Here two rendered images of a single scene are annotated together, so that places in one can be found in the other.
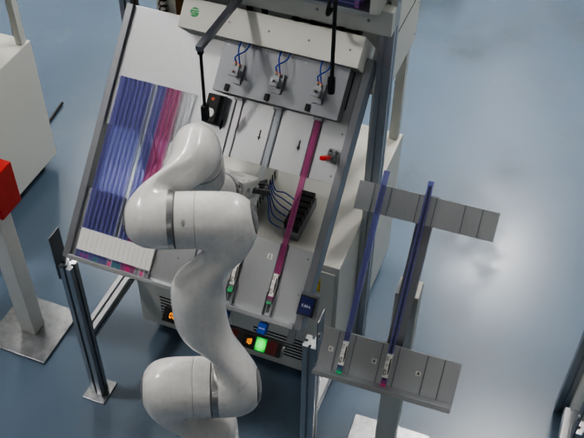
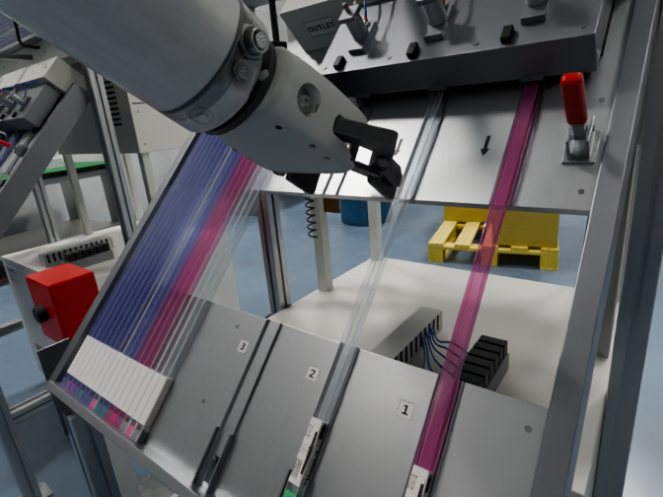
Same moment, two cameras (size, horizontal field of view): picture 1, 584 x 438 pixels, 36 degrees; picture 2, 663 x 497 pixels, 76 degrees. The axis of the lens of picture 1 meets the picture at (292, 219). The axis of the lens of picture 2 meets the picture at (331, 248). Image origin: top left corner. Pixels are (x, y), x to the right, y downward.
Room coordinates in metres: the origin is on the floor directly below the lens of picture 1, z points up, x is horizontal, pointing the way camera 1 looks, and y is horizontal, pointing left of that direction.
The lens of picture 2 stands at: (1.23, 0.01, 1.09)
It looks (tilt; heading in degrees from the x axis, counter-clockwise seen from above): 18 degrees down; 18
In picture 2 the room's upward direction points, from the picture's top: 5 degrees counter-clockwise
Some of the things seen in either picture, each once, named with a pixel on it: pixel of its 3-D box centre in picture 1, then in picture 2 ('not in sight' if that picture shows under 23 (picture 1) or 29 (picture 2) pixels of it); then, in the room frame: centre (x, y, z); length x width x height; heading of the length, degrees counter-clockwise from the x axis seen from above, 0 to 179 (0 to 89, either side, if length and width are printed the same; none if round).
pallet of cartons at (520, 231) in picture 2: not in sight; (497, 213); (4.68, -0.26, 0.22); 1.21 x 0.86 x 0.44; 169
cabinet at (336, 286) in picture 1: (269, 235); (431, 431); (2.11, 0.07, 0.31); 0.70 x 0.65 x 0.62; 69
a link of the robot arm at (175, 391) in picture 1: (189, 403); not in sight; (0.99, 0.20, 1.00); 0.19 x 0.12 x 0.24; 92
